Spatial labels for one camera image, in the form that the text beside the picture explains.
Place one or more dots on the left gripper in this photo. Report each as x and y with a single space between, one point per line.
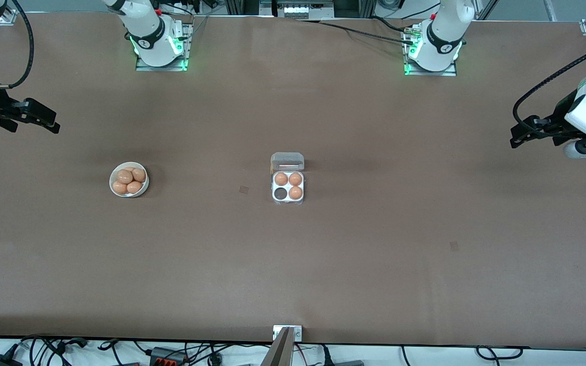
559 117

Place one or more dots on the clear plastic egg box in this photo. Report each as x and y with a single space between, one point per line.
288 160

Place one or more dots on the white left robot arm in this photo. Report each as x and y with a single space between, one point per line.
443 35

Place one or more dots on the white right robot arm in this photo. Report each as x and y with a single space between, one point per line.
150 30

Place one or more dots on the white round bowl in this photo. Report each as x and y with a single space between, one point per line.
111 182

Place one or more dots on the black power adapter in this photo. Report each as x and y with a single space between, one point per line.
0 361

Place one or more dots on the white power strip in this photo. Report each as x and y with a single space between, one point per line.
298 10

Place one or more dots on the orange black connector block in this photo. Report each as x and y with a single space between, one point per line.
168 357

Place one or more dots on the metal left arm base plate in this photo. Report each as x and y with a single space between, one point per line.
450 72

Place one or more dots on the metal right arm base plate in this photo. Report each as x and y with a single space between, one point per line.
181 65

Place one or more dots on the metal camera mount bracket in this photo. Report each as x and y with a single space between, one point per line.
287 340

